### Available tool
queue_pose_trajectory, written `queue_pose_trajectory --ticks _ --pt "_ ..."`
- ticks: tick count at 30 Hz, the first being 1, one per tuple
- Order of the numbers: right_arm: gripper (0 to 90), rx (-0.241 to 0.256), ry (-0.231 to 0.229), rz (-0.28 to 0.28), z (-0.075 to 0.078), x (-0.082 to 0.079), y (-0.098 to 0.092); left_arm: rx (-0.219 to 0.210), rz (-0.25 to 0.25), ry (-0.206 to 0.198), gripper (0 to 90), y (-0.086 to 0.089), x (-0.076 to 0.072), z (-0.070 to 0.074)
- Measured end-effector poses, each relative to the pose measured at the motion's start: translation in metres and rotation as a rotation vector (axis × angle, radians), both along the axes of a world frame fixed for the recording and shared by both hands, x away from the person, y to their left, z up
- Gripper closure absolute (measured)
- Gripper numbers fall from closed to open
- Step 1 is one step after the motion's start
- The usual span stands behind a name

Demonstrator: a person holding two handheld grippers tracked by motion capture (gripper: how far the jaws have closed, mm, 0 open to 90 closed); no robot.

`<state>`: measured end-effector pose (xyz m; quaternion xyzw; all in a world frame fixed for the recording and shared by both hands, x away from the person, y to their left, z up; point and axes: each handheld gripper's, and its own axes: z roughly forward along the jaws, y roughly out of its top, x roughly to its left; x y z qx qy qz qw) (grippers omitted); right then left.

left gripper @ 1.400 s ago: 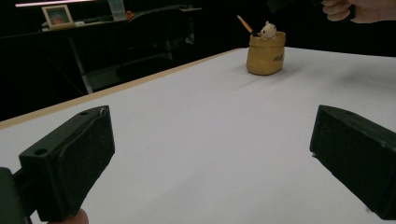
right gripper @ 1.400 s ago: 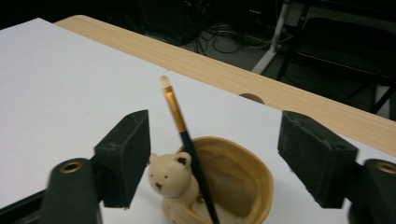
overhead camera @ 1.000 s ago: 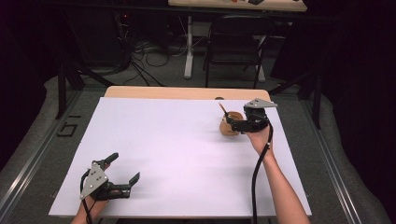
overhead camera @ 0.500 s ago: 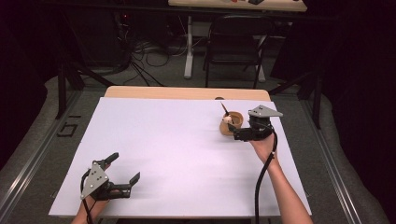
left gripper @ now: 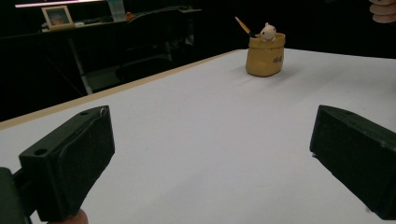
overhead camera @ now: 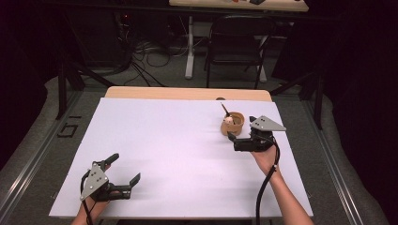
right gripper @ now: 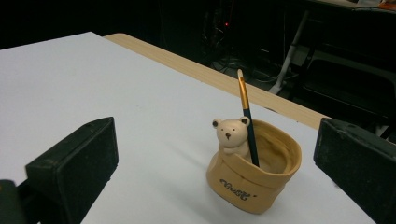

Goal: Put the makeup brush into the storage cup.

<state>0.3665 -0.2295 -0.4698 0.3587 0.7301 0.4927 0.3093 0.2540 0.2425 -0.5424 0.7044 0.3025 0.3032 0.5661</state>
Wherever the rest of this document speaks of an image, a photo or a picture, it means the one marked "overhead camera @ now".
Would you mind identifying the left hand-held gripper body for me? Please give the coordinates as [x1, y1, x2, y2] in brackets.
[79, 159, 132, 203]

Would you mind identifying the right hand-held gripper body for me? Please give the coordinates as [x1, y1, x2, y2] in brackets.
[233, 115, 287, 154]

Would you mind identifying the yellow pen holder with figurine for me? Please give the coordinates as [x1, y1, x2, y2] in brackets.
[220, 112, 246, 137]

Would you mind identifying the person's right hand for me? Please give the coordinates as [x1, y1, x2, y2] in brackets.
[252, 144, 281, 178]

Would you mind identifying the person's left hand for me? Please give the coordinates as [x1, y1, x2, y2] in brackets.
[82, 190, 112, 218]

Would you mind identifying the white table cover sheet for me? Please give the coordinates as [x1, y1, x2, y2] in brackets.
[49, 97, 314, 218]

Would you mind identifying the black metal stand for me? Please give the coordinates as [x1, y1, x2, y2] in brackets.
[269, 70, 324, 131]
[55, 57, 117, 121]

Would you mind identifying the black folding chair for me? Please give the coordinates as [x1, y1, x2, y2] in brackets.
[204, 14, 277, 90]

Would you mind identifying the wooden desk with white legs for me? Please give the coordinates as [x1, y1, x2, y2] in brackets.
[168, 0, 310, 80]

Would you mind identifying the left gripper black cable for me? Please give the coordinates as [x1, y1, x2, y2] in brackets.
[80, 170, 96, 225]

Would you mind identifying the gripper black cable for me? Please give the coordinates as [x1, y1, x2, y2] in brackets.
[80, 170, 96, 225]
[254, 139, 282, 225]

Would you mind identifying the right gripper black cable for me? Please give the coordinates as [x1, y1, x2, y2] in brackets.
[254, 139, 282, 225]

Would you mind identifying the bundle of floor cables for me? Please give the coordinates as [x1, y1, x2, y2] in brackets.
[116, 37, 191, 88]

